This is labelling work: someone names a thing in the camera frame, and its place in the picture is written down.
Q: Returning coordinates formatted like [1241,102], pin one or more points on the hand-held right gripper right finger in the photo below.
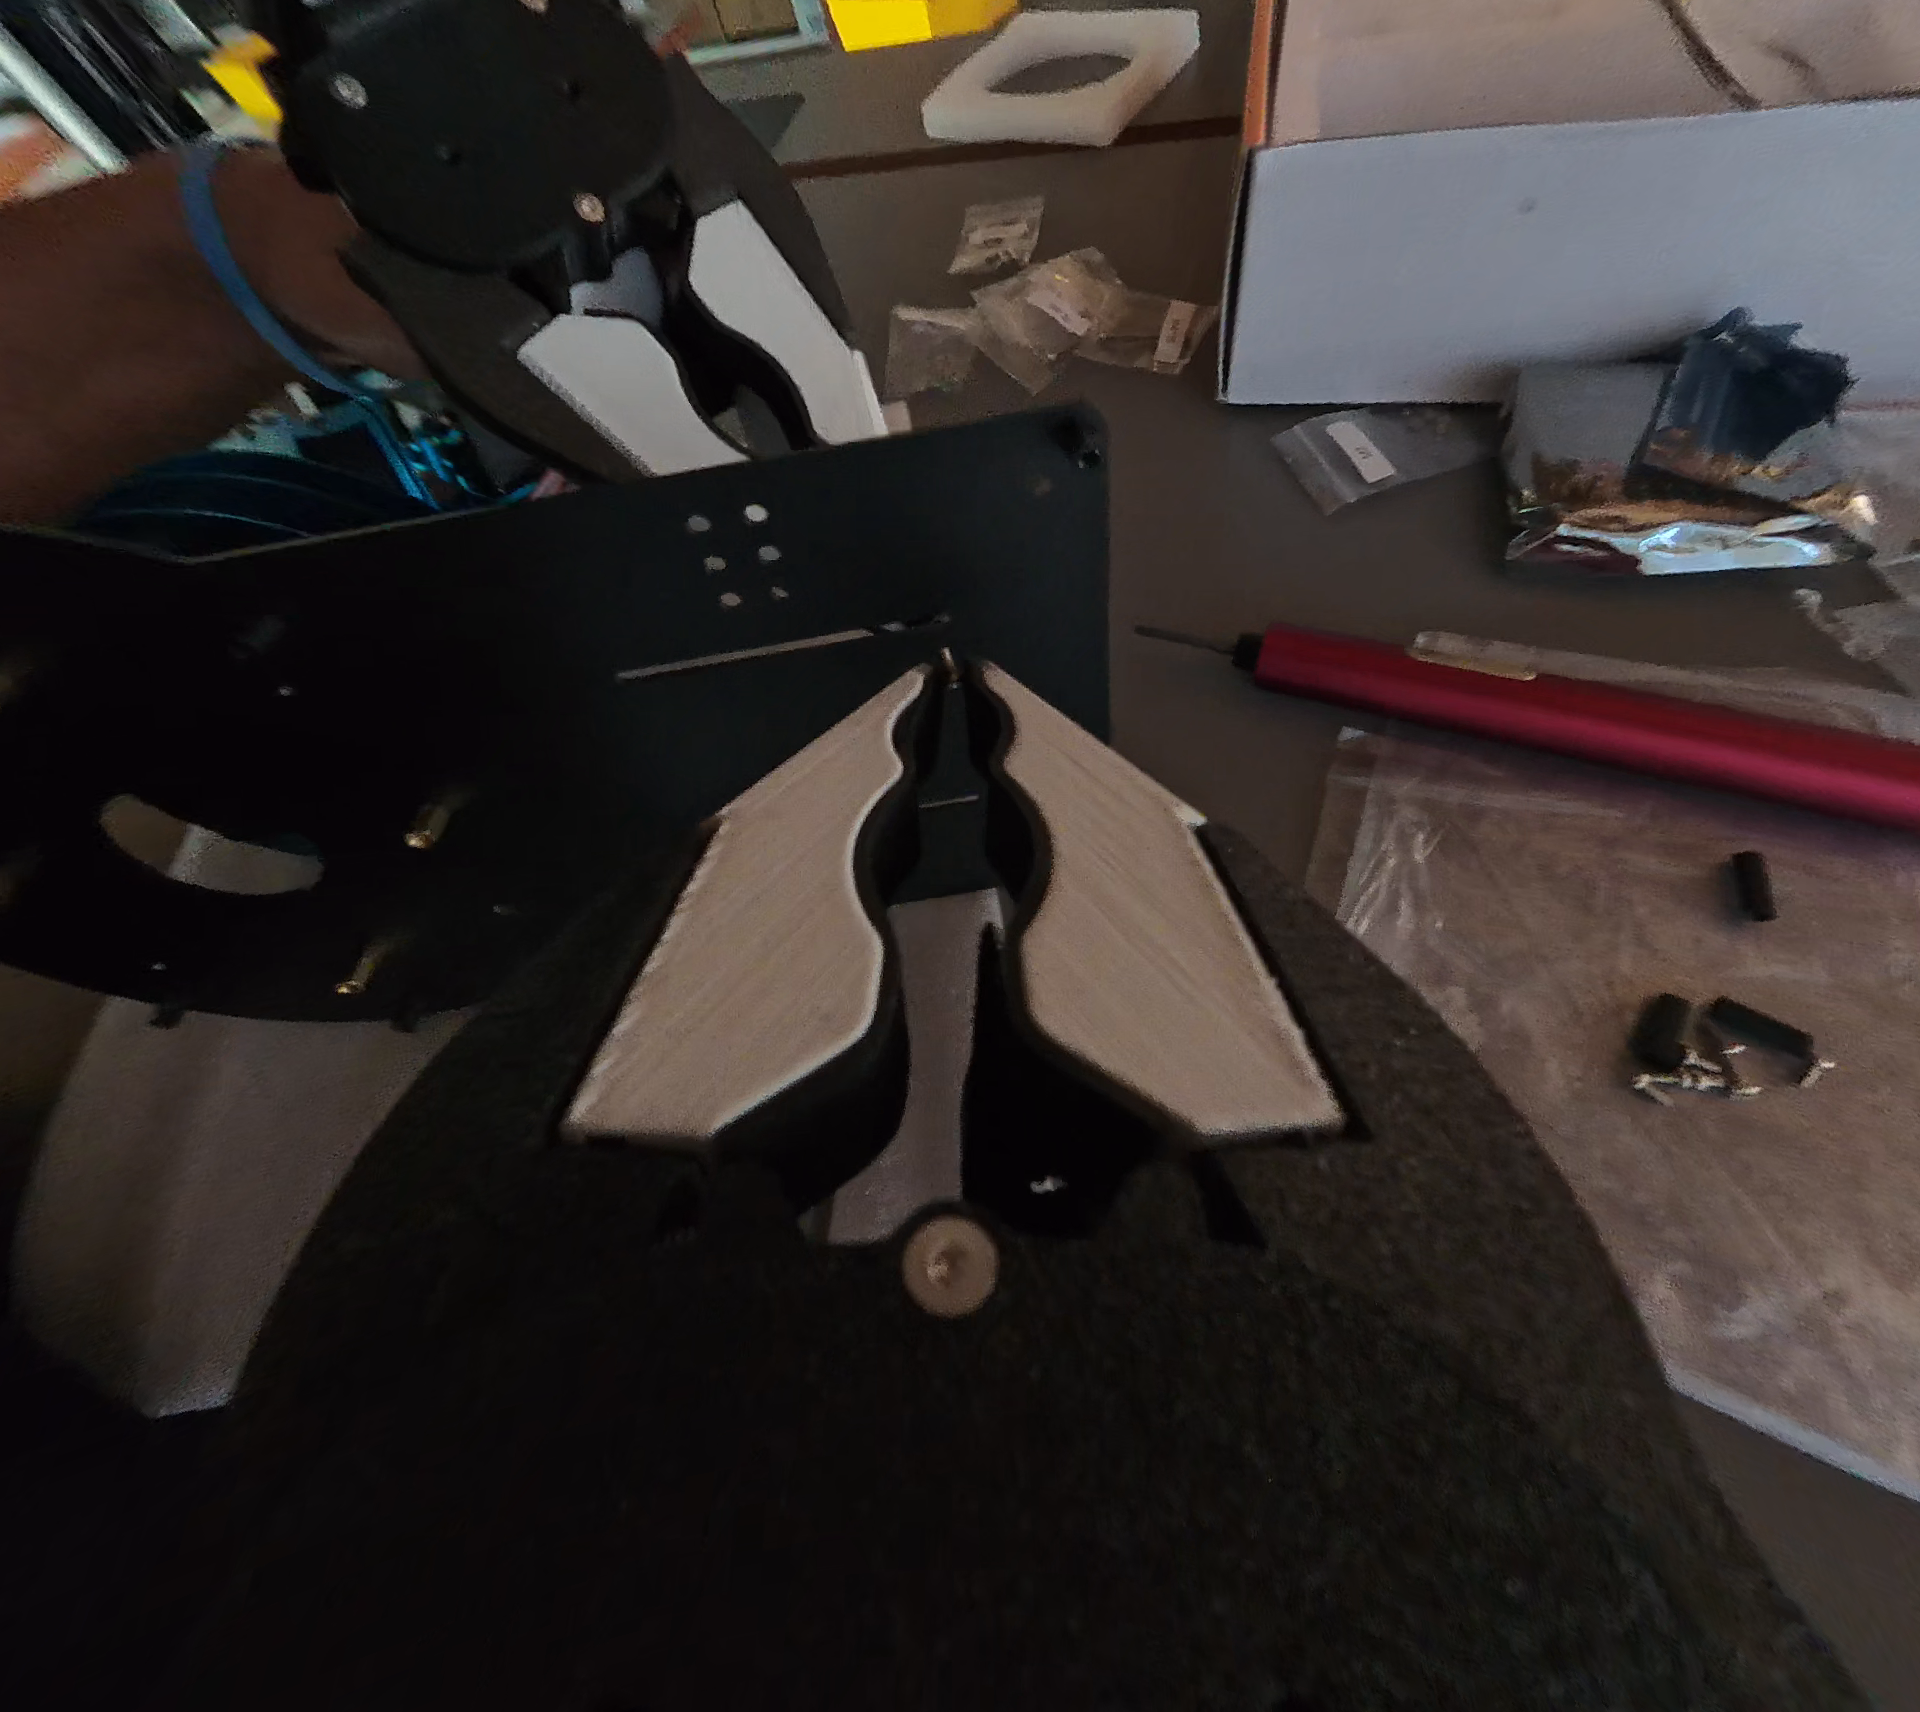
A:
[1170,977]

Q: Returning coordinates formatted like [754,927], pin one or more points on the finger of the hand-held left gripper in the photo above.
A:
[781,317]
[630,408]

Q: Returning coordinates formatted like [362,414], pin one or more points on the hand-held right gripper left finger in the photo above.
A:
[735,977]

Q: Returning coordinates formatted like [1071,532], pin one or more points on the blue hobby robot arm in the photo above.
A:
[450,663]

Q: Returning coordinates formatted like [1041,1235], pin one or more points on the white foam insert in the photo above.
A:
[974,100]

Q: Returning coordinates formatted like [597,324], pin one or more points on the red screwdriver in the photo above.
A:
[1575,715]

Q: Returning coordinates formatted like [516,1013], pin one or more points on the small black spacer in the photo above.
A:
[1761,1029]
[1748,884]
[1661,1029]

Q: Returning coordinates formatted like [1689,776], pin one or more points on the large clear zip bag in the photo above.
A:
[1650,1215]

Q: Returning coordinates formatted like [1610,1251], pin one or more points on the cluster of small screws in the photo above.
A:
[1724,1079]

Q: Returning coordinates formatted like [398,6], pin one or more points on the narrow clear sleeve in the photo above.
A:
[1650,670]

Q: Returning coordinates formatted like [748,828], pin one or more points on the white foam sheet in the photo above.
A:
[181,1172]

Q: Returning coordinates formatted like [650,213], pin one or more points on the silver foil bag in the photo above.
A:
[1679,466]

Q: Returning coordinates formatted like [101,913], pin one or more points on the orange cardboard box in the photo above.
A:
[1575,228]

